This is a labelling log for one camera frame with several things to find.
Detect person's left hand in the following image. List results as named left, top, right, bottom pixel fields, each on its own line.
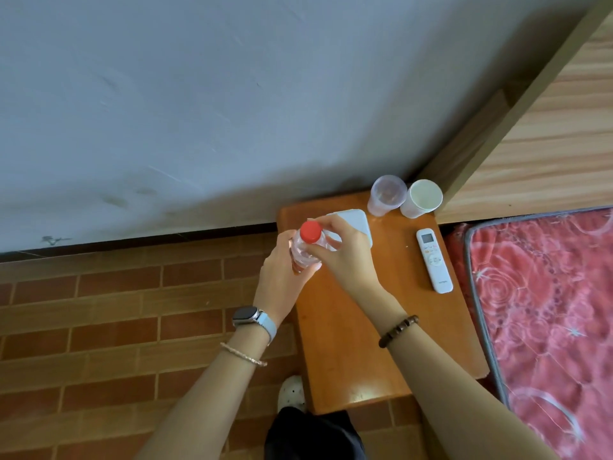
left=252, top=229, right=323, bottom=326

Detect person's right hand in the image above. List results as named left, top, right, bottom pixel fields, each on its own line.
left=306, top=214, right=385, bottom=305

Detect clear bottle with red cap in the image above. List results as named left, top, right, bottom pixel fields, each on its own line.
left=290, top=220, right=332, bottom=274

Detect person's right forearm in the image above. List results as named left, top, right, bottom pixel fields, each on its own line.
left=358, top=285, right=560, bottom=460

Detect person's left forearm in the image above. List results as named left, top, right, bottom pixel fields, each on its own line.
left=136, top=315, right=288, bottom=460

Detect white flat box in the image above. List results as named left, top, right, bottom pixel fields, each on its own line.
left=326, top=209, right=374, bottom=250

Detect smartwatch with pale blue band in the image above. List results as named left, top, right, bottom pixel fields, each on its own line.
left=232, top=305, right=278, bottom=346

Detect orange wooden bedside table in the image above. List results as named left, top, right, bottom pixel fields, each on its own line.
left=277, top=190, right=490, bottom=416

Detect clear plastic cup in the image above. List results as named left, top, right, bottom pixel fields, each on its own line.
left=367, top=175, right=408, bottom=218

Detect white remote control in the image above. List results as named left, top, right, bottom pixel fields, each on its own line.
left=416, top=228, right=454, bottom=295

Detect white paper cup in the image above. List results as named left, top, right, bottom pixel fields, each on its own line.
left=400, top=179, right=443, bottom=220

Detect white perforated shoe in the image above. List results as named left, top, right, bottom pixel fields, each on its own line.
left=277, top=376, right=307, bottom=414

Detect black trousers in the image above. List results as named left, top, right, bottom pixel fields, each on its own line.
left=264, top=407, right=367, bottom=460

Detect pink floral mattress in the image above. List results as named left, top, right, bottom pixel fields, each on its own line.
left=444, top=206, right=613, bottom=460

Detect wooden bed headboard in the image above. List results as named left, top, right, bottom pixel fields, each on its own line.
left=416, top=0, right=613, bottom=225

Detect thin pink bracelet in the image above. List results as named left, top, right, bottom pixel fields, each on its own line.
left=219, top=342, right=268, bottom=368

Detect brown beaded bracelet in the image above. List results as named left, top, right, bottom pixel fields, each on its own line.
left=378, top=315, right=420, bottom=349

